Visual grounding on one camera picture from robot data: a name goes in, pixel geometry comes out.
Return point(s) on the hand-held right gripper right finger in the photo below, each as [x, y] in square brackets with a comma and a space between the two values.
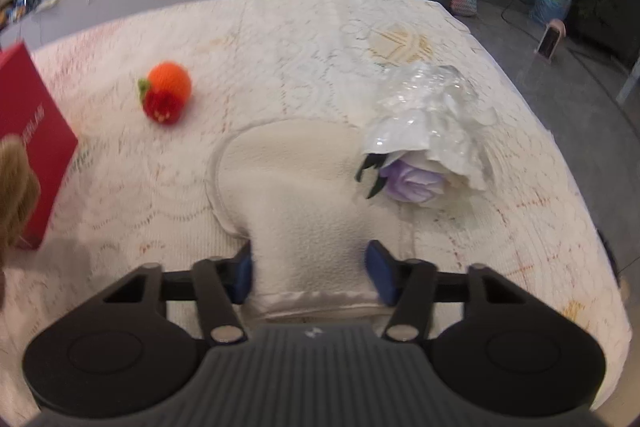
[382, 277]

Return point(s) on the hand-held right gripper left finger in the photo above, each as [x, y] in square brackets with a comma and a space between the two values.
[244, 277]

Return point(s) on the white fleece cloth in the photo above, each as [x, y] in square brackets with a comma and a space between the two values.
[300, 197]

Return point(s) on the brown knotted plush cushion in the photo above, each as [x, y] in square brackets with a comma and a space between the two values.
[15, 197]

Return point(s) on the red box with orange lid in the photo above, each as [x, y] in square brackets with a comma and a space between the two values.
[30, 132]

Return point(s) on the purple wrapped artificial rose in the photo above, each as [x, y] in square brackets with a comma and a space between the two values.
[425, 132]

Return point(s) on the orange and red knitted toy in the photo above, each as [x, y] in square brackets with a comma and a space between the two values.
[167, 89]

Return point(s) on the phone on stand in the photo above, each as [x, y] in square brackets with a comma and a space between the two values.
[550, 41]

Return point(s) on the blue water bottle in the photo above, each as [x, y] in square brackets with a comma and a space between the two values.
[550, 2]

